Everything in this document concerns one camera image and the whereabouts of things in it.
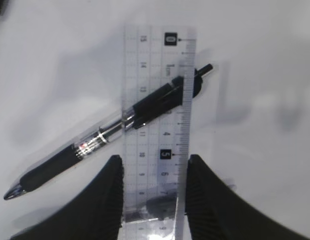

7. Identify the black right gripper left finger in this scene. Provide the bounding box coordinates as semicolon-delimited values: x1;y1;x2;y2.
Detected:
11;155;124;240

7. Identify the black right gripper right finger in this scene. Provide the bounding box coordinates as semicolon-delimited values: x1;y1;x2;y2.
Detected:
185;154;306;240

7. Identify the clear plastic ruler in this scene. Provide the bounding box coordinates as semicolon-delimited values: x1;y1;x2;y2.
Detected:
121;25;196;240

